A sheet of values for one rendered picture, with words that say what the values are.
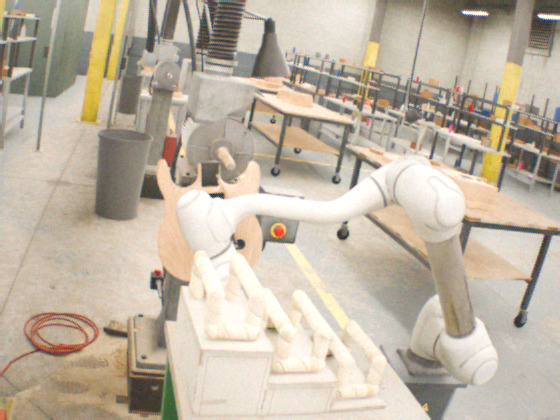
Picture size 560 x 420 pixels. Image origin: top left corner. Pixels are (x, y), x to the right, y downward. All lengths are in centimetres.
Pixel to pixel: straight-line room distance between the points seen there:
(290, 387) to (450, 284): 63
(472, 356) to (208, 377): 93
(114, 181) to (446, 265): 361
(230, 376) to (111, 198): 382
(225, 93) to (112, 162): 306
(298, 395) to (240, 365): 16
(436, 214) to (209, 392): 69
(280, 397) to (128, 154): 371
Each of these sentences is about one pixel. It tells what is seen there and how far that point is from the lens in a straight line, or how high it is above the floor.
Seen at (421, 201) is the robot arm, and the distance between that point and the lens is 141.
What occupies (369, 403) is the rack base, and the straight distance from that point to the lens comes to 130.
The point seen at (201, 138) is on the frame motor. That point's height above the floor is 129.
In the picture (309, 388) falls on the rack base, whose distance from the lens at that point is 118.
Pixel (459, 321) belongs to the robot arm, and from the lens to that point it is 169.
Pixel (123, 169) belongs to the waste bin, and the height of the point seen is 47.
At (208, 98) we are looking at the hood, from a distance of 173.
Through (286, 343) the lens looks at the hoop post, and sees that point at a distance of 114.
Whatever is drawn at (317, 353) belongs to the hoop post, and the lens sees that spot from 118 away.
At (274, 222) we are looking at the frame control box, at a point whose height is 100.
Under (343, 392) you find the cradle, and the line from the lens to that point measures 126.
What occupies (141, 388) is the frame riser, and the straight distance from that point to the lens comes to 251.
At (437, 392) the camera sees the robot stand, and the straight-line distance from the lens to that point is 200.
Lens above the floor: 165
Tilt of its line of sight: 16 degrees down
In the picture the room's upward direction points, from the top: 12 degrees clockwise
